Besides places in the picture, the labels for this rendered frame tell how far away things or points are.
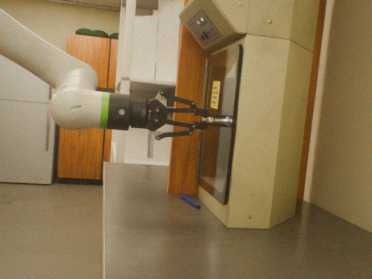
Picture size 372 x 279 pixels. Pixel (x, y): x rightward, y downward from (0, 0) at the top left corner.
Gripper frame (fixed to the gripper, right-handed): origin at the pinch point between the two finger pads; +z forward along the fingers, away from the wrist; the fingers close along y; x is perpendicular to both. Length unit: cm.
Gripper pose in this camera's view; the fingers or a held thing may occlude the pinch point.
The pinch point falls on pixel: (207, 119)
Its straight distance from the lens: 107.1
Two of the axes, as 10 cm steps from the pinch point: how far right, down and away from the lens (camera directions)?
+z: 9.8, 0.7, 2.1
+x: -2.0, -1.0, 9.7
